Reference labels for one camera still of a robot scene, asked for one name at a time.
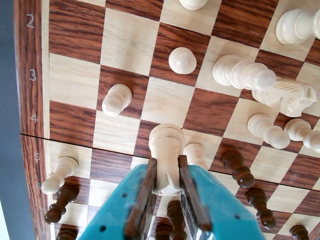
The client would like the teal gripper finger with brown pad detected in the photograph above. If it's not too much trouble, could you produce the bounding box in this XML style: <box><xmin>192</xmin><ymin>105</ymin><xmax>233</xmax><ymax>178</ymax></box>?
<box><xmin>177</xmin><ymin>154</ymin><xmax>266</xmax><ymax>240</ymax></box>
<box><xmin>79</xmin><ymin>158</ymin><xmax>158</xmax><ymax>240</ymax></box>

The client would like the light wooden chess knight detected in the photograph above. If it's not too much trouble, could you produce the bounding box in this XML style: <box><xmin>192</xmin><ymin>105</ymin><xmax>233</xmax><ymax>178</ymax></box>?
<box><xmin>148</xmin><ymin>123</ymin><xmax>186</xmax><ymax>196</ymax></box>
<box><xmin>251</xmin><ymin>77</ymin><xmax>318</xmax><ymax>118</ymax></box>

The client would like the dark brown chess pawn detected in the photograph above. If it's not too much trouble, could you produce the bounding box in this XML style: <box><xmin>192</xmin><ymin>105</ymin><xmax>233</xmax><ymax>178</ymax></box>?
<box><xmin>245</xmin><ymin>187</ymin><xmax>277</xmax><ymax>231</ymax></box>
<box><xmin>289</xmin><ymin>224</ymin><xmax>310</xmax><ymax>240</ymax></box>
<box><xmin>221</xmin><ymin>149</ymin><xmax>256</xmax><ymax>189</ymax></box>
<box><xmin>44</xmin><ymin>183</ymin><xmax>80</xmax><ymax>225</ymax></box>

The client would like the dark brown chess bishop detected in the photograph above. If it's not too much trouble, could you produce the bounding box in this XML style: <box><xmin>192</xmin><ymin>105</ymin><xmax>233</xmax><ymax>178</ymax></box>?
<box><xmin>166</xmin><ymin>199</ymin><xmax>188</xmax><ymax>240</ymax></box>

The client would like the dark brown chess rook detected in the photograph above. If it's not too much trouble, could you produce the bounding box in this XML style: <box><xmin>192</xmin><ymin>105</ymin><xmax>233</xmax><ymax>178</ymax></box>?
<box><xmin>56</xmin><ymin>225</ymin><xmax>79</xmax><ymax>240</ymax></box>

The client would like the light wooden chess bishop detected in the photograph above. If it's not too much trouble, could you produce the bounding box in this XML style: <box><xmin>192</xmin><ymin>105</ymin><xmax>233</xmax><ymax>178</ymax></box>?
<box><xmin>212</xmin><ymin>54</ymin><xmax>278</xmax><ymax>91</ymax></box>

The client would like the wooden folding chess board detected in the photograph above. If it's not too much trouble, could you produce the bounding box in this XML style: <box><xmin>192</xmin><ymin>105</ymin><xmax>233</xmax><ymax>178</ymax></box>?
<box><xmin>13</xmin><ymin>0</ymin><xmax>320</xmax><ymax>240</ymax></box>

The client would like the light wooden chess queen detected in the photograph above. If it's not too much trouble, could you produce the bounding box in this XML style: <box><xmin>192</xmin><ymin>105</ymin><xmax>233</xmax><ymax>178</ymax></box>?
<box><xmin>275</xmin><ymin>8</ymin><xmax>320</xmax><ymax>46</ymax></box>

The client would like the grey textured table mat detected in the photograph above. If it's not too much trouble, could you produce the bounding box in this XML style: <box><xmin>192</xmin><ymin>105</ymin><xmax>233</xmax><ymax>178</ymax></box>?
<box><xmin>0</xmin><ymin>0</ymin><xmax>36</xmax><ymax>240</ymax></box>

